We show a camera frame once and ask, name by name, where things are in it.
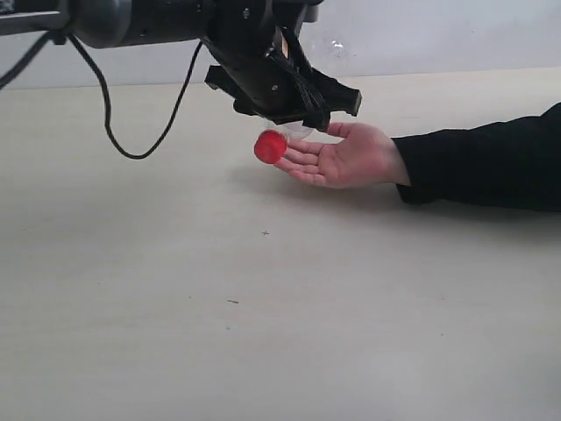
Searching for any person's open bare hand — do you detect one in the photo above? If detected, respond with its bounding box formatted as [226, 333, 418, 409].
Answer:
[274, 123, 410, 189]

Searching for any thin black cord loop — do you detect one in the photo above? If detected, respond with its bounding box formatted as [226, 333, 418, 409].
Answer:
[0, 30, 56, 91]

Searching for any flat black ribbon cable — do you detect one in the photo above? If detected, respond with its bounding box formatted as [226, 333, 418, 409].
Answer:
[273, 25, 330, 128]

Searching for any clear red label cola bottle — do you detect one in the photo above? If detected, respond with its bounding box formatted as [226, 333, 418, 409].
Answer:
[253, 36, 362, 164]

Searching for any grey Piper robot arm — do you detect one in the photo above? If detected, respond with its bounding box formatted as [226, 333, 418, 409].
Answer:
[1, 0, 362, 131]

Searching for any black sleeved forearm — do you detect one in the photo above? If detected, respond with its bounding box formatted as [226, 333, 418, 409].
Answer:
[394, 104, 560, 211]

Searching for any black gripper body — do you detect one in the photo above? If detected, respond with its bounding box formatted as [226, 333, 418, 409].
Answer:
[199, 0, 364, 132]

